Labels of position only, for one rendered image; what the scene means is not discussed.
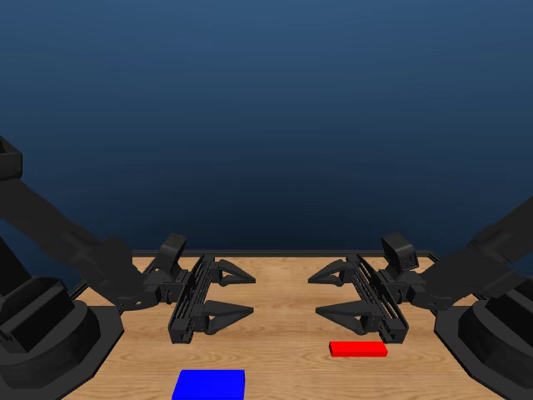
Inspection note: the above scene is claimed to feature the thin red peg bar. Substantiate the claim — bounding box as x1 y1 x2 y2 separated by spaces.
328 341 389 358

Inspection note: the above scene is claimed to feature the blue hollow socket block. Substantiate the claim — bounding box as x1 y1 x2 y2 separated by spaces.
171 368 246 400

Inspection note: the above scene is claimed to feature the black table frame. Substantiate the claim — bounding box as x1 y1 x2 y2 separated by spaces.
68 248 442 301

